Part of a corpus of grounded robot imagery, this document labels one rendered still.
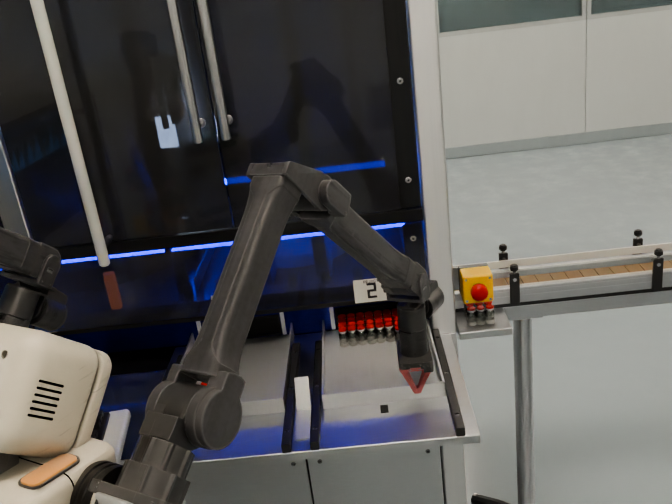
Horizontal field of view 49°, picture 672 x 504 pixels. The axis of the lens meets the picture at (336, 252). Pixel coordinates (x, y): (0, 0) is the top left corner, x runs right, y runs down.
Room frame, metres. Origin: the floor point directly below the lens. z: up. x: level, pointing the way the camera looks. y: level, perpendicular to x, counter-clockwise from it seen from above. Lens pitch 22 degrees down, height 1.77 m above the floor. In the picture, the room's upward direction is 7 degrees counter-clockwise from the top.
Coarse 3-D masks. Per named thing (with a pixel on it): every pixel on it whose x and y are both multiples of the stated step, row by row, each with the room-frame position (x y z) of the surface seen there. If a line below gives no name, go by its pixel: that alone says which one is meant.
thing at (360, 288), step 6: (354, 282) 1.57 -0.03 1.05; (360, 282) 1.57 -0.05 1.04; (366, 282) 1.57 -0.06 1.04; (372, 282) 1.57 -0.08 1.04; (378, 282) 1.57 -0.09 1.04; (354, 288) 1.57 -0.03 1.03; (360, 288) 1.57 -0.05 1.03; (366, 288) 1.57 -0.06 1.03; (372, 288) 1.57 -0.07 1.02; (378, 288) 1.57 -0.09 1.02; (354, 294) 1.57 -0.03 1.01; (360, 294) 1.57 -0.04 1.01; (366, 294) 1.57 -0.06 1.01; (372, 294) 1.57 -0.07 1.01; (378, 294) 1.57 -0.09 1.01; (384, 294) 1.57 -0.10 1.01; (360, 300) 1.57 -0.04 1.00; (366, 300) 1.57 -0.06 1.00; (372, 300) 1.57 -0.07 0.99; (378, 300) 1.57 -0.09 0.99
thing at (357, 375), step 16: (336, 336) 1.62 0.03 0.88; (336, 352) 1.54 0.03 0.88; (352, 352) 1.53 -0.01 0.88; (368, 352) 1.52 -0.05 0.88; (384, 352) 1.51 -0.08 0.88; (432, 352) 1.48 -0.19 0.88; (336, 368) 1.47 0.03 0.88; (352, 368) 1.46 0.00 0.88; (368, 368) 1.45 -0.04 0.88; (384, 368) 1.44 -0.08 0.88; (336, 384) 1.40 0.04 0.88; (352, 384) 1.39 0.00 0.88; (368, 384) 1.38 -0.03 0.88; (384, 384) 1.38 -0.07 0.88; (400, 384) 1.37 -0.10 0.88; (416, 384) 1.31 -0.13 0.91; (432, 384) 1.31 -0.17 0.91; (336, 400) 1.31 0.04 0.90; (352, 400) 1.31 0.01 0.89; (368, 400) 1.31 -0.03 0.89; (384, 400) 1.31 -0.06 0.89; (400, 400) 1.31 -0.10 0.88
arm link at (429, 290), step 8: (424, 280) 1.29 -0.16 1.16; (432, 280) 1.37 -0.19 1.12; (424, 288) 1.29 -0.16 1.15; (432, 288) 1.36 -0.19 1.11; (392, 296) 1.32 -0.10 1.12; (400, 296) 1.31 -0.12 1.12; (408, 296) 1.30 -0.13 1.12; (416, 296) 1.30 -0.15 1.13; (424, 296) 1.28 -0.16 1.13; (432, 296) 1.34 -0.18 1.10; (440, 296) 1.36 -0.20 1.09; (432, 304) 1.33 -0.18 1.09; (440, 304) 1.36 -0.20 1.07; (432, 312) 1.32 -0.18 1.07
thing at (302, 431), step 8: (296, 384) 1.35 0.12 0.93; (304, 384) 1.35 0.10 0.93; (296, 392) 1.34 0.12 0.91; (304, 392) 1.34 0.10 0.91; (296, 400) 1.33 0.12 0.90; (304, 400) 1.33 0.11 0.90; (304, 408) 1.32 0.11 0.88; (296, 416) 1.30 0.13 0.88; (304, 416) 1.29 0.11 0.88; (296, 424) 1.27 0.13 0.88; (304, 424) 1.27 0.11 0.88; (296, 432) 1.24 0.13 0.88; (304, 432) 1.24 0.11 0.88
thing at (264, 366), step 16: (192, 336) 1.66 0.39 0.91; (272, 336) 1.66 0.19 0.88; (288, 336) 1.65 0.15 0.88; (256, 352) 1.59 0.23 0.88; (272, 352) 1.58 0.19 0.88; (288, 352) 1.51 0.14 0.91; (240, 368) 1.52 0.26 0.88; (256, 368) 1.51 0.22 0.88; (272, 368) 1.50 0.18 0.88; (288, 368) 1.47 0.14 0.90; (256, 384) 1.44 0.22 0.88; (272, 384) 1.43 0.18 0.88; (240, 400) 1.39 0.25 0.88; (256, 400) 1.33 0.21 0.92; (272, 400) 1.32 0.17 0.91
